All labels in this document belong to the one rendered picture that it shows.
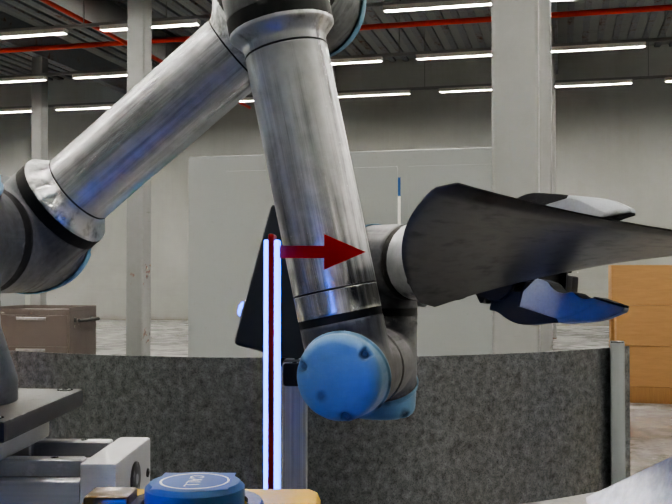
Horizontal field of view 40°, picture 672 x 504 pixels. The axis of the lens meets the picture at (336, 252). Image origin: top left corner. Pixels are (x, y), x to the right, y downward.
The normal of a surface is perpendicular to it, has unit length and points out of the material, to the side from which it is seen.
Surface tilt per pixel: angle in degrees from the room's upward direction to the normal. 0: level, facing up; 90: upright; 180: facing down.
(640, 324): 90
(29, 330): 90
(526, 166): 90
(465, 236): 165
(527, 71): 90
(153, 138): 123
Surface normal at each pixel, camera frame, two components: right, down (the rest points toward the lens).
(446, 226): -0.07, 0.95
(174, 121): 0.22, 0.52
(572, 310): -0.80, -0.12
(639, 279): -0.22, -0.02
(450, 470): 0.27, -0.02
